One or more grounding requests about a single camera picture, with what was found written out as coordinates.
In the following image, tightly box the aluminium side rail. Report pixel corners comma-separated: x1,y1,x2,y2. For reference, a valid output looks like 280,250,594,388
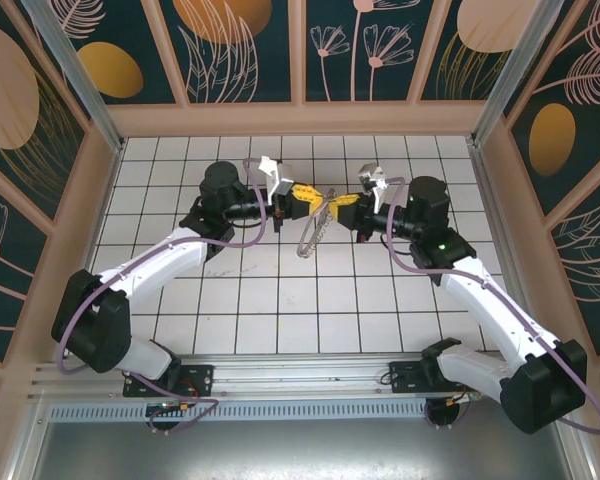
467,141,549,357

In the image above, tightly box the grey metal sheet panel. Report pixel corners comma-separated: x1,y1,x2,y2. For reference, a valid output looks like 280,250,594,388
27,417,589,480

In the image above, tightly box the silver chain of rings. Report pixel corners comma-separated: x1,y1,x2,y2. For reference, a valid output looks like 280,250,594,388
297,188,339,260

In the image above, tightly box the aluminium front rail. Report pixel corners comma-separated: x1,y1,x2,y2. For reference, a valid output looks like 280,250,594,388
27,351,576,402

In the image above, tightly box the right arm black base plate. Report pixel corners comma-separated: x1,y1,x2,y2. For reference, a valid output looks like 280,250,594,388
388,360,481,397

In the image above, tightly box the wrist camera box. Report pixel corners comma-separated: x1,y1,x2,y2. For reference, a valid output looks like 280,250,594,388
257,155,296,197
357,162,396,214

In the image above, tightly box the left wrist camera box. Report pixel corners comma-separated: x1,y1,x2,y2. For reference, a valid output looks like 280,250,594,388
257,155,296,197

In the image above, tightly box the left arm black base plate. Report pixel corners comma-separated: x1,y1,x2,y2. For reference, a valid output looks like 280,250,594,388
123,363,216,399

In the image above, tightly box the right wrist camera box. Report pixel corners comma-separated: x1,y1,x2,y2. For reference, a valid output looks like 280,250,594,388
357,162,396,214

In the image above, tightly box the slotted grey cable duct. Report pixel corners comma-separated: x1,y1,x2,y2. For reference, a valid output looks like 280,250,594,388
44,402,561,422

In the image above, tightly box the aluminium corner post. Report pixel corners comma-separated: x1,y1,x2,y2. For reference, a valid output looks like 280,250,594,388
470,0,552,147
21,0,125,152

